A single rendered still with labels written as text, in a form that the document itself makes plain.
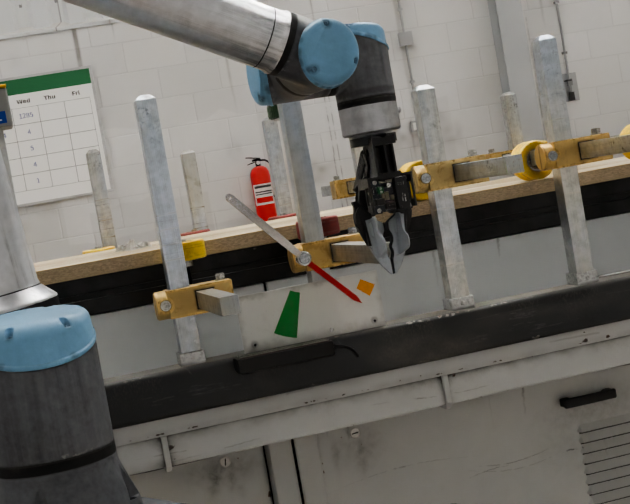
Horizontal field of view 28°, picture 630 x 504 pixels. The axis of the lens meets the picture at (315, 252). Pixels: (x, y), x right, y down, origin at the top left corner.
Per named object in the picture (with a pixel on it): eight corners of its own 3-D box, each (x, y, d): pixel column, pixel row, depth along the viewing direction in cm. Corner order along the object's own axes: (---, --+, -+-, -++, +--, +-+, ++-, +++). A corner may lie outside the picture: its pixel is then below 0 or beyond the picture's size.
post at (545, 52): (596, 288, 234) (555, 33, 232) (579, 291, 233) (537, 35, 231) (588, 287, 238) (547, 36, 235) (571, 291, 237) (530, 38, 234)
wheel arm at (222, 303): (243, 318, 193) (238, 291, 193) (221, 322, 192) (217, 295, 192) (201, 304, 235) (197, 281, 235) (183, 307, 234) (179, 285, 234)
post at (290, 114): (344, 352, 223) (297, 84, 220) (325, 356, 222) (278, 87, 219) (339, 350, 226) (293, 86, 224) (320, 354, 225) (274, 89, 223)
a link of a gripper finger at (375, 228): (383, 278, 187) (372, 217, 187) (372, 277, 193) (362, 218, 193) (402, 274, 188) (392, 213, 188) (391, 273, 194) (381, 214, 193)
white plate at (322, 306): (386, 325, 223) (377, 269, 223) (245, 354, 217) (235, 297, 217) (385, 324, 224) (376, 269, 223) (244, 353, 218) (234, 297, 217)
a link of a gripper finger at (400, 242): (402, 274, 188) (392, 213, 188) (391, 273, 194) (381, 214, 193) (422, 270, 189) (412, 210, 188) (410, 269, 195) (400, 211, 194)
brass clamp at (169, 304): (237, 307, 217) (232, 278, 216) (160, 322, 213) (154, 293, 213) (231, 305, 223) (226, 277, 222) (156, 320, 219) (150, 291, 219)
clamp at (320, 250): (369, 260, 223) (364, 232, 223) (296, 274, 220) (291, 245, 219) (360, 259, 228) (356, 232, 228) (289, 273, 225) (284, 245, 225)
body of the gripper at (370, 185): (371, 218, 185) (357, 137, 185) (356, 219, 193) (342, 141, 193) (420, 209, 187) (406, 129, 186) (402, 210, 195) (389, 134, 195)
